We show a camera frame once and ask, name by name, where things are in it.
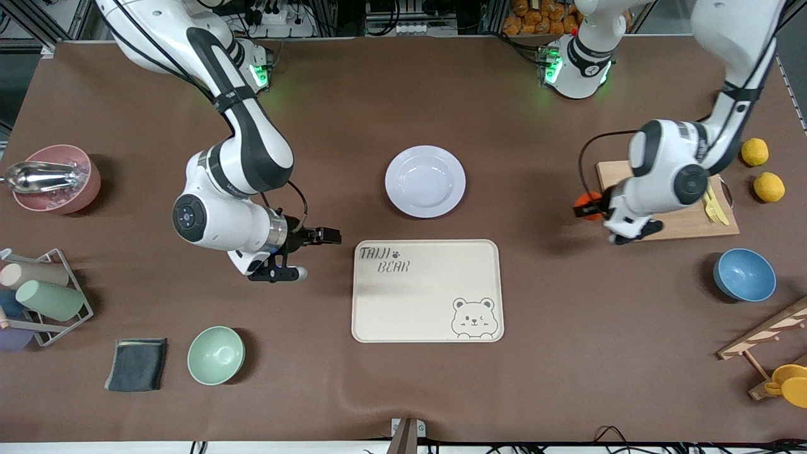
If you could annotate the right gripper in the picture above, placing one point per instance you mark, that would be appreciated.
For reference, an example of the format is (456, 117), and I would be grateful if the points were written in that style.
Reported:
(296, 236)

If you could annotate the blue cup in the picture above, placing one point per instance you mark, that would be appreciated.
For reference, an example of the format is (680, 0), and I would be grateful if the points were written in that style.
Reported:
(9, 304)

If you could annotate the green bowl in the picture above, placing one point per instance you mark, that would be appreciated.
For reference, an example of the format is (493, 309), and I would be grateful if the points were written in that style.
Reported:
(215, 356)

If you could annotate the purple cup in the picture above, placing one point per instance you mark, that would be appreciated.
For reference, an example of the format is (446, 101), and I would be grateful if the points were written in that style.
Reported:
(14, 338)

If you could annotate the metal scoop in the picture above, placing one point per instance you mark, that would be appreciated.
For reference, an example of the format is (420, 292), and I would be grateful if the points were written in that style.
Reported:
(34, 176)

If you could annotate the long white power strip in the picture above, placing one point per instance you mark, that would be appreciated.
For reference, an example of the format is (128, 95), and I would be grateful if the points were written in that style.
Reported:
(410, 28)

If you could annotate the large yellow lemon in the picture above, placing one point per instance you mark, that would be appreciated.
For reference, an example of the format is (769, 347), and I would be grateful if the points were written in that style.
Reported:
(769, 187)

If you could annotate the bamboo cutting board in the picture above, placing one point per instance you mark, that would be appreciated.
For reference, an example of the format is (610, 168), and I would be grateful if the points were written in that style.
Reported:
(693, 226)

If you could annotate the beige cup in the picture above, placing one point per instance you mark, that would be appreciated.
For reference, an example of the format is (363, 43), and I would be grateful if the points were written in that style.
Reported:
(34, 274)

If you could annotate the dark grey cloth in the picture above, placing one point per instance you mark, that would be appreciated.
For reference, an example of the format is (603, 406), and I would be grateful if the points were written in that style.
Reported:
(135, 364)

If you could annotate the yellow cup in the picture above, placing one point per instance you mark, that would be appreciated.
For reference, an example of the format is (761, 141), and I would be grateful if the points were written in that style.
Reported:
(791, 386)

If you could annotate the pale blue plate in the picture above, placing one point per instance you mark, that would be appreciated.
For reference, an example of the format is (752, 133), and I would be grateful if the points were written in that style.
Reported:
(425, 181)

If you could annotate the cream bear print tray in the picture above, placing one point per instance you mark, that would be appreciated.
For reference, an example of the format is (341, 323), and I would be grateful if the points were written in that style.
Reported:
(416, 302)

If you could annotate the blue bowl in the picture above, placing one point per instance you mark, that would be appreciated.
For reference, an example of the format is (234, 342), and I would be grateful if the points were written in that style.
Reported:
(744, 274)

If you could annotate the grey aluminium frame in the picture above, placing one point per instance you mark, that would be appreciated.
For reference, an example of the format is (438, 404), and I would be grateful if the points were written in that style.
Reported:
(44, 22)

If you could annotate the small yellow lemon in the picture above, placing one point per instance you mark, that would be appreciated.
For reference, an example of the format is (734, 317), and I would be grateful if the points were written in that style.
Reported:
(754, 152)

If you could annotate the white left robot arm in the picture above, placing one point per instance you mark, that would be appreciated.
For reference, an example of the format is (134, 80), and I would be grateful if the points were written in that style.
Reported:
(668, 167)

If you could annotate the orange fruit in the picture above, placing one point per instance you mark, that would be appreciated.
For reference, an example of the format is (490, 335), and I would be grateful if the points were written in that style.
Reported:
(591, 203)

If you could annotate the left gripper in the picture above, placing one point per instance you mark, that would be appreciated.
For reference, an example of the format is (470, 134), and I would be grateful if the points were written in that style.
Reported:
(597, 205)

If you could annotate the orange bread pile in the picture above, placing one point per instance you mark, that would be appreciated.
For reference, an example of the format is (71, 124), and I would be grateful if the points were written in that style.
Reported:
(536, 19)

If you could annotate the pink bowl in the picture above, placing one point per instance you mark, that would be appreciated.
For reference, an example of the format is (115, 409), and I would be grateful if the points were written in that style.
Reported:
(53, 202)

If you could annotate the green cup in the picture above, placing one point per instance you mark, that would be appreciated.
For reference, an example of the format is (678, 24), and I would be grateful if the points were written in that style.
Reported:
(50, 299)

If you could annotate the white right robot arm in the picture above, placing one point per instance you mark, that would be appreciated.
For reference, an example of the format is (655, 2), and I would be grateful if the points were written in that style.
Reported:
(252, 145)

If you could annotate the wooden dish rack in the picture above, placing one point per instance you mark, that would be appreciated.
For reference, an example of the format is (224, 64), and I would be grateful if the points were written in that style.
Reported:
(766, 331)

